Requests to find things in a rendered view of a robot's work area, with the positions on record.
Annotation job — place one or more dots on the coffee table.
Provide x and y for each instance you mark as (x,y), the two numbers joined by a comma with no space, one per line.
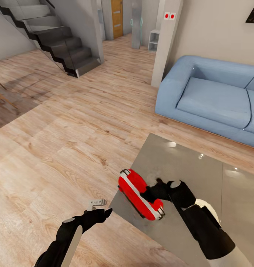
(226,190)

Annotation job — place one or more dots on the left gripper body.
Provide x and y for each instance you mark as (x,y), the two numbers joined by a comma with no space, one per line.
(96,216)

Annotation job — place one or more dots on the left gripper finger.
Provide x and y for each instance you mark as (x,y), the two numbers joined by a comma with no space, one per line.
(108,212)

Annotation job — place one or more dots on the radio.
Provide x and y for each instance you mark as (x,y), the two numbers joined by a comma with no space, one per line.
(132,184)

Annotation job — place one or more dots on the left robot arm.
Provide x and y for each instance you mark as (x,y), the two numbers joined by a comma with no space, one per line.
(61,251)

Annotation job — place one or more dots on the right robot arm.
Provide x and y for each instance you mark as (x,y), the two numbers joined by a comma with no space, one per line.
(217,246)

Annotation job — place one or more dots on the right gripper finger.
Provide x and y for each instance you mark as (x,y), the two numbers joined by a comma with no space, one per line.
(143,195)

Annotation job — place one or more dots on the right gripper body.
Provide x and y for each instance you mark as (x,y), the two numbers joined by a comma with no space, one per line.
(153,193)

